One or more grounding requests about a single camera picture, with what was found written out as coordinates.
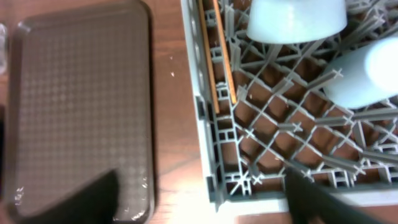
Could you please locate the dark brown serving tray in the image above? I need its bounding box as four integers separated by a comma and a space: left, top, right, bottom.
1, 1, 155, 223

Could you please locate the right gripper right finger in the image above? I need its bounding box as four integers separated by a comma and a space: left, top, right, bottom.
285, 168, 380, 223

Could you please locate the wooden chopstick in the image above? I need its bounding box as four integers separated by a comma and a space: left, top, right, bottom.
212, 0, 237, 104
198, 0, 220, 114

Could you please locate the grey dishwasher rack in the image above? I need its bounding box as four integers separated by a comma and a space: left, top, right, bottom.
181, 0, 397, 215

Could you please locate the light blue bowl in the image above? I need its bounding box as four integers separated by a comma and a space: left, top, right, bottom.
247, 0, 348, 44

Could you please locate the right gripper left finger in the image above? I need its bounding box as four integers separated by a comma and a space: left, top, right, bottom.
18, 170, 120, 224

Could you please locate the light blue cup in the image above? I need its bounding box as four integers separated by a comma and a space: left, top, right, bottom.
323, 37, 397, 109

